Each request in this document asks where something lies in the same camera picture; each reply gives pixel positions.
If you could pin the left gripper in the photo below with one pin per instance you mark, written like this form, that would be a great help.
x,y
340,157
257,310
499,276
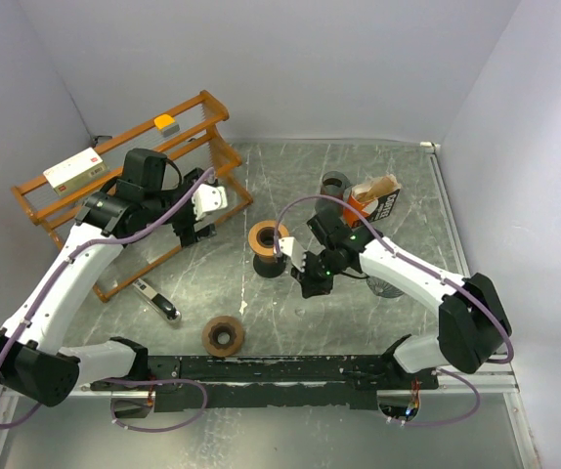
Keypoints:
x,y
187,230

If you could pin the orange wooden rack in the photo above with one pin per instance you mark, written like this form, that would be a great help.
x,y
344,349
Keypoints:
x,y
198,143

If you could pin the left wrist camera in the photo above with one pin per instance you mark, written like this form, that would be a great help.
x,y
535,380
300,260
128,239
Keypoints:
x,y
208,199

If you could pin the orange coffee filter box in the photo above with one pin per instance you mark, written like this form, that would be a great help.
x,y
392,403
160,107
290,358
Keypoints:
x,y
375,198

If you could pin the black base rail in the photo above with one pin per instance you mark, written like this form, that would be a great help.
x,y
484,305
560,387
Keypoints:
x,y
353,381

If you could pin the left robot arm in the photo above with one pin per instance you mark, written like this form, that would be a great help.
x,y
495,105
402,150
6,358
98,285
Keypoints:
x,y
33,358

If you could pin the clear glass lid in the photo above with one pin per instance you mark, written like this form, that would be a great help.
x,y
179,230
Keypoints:
x,y
307,313

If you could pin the aluminium frame rail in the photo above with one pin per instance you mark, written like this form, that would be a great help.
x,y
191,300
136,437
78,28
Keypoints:
x,y
129,398

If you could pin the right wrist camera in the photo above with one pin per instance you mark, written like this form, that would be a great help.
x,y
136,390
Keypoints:
x,y
294,251

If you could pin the orange grey small box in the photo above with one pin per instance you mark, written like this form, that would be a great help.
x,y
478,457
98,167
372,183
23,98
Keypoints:
x,y
166,125

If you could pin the clear glass ribbed dripper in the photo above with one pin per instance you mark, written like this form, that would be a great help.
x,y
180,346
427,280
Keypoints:
x,y
382,288

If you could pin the dark glass carafe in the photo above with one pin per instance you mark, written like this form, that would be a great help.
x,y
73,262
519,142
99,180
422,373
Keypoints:
x,y
269,267

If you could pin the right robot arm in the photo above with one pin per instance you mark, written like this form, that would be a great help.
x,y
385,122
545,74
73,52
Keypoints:
x,y
472,324

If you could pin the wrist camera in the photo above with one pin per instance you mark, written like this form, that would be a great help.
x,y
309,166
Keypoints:
x,y
294,251
208,199

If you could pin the silver black coffee scoop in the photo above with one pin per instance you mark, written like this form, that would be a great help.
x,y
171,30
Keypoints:
x,y
159,302

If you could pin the white flat box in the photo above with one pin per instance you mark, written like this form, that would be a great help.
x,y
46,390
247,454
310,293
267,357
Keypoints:
x,y
76,172

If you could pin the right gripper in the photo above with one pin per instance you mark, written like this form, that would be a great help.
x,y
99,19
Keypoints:
x,y
309,284

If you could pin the grey glass carafe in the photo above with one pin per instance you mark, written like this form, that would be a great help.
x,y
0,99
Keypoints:
x,y
334,184

